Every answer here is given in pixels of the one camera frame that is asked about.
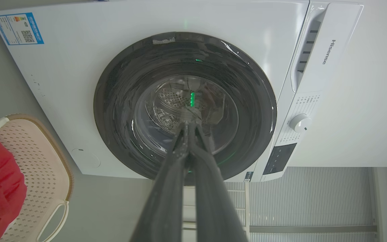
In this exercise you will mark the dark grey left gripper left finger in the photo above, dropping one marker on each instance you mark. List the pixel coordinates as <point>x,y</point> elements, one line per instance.
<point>166,198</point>

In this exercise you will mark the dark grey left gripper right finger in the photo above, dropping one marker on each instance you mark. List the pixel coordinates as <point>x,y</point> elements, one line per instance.
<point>213,201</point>

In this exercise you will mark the cream perforated laundry basket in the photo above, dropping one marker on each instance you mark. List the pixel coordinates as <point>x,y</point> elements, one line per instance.
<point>39,174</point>

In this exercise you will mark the black washing machine display panel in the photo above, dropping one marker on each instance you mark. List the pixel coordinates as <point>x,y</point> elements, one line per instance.
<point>279,158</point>

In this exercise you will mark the dark round washing machine door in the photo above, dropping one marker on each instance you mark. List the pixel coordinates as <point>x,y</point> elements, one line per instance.
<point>136,87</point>

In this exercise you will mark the white washing machine control knob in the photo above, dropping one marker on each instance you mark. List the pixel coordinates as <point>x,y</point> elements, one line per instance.
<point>299,122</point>

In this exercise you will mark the white Hisense washing machine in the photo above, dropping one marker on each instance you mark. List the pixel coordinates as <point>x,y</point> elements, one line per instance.
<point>79,84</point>

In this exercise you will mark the white detergent drawer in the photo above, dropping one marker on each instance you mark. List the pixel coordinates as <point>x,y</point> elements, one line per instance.
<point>317,43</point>

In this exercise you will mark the blue energy label sticker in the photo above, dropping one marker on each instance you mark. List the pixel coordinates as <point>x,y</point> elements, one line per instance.
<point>18,29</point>

